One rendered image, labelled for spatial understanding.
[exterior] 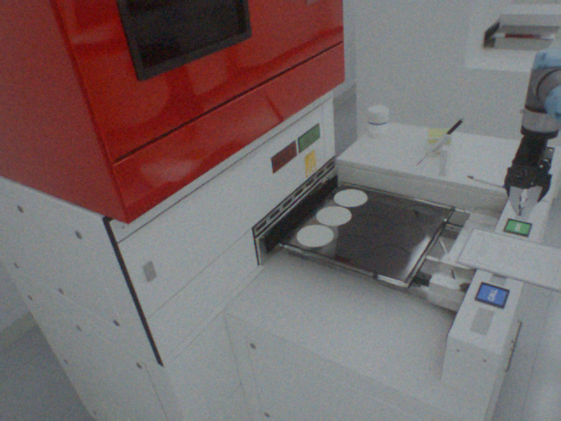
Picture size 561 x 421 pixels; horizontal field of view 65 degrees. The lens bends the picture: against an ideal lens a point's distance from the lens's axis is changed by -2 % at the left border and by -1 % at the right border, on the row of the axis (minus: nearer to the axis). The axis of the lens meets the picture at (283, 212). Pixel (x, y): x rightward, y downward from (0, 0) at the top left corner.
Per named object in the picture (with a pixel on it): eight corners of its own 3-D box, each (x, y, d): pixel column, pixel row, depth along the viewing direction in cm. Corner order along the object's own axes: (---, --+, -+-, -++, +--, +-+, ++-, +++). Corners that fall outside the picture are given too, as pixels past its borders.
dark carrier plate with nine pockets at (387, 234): (282, 243, 122) (282, 241, 122) (341, 185, 145) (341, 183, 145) (404, 282, 105) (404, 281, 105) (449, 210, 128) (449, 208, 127)
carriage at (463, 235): (426, 302, 105) (427, 292, 103) (468, 222, 129) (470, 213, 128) (461, 313, 101) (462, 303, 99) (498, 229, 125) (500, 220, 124)
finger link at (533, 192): (537, 208, 104) (546, 174, 99) (534, 221, 100) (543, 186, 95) (523, 205, 106) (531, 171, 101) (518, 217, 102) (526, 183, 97)
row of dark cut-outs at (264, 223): (252, 235, 118) (252, 228, 116) (333, 164, 147) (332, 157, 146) (255, 236, 117) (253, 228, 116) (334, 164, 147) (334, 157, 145)
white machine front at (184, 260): (158, 363, 101) (101, 218, 80) (330, 194, 156) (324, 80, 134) (166, 369, 100) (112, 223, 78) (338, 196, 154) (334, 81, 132)
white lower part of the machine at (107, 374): (95, 426, 180) (7, 274, 136) (223, 300, 235) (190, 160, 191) (227, 531, 144) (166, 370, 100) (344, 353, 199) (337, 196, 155)
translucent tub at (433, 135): (425, 157, 141) (427, 137, 137) (425, 146, 147) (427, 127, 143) (450, 158, 139) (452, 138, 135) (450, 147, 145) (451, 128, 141)
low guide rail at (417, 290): (288, 253, 130) (287, 246, 128) (292, 250, 131) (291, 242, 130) (465, 313, 105) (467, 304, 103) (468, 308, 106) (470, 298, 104)
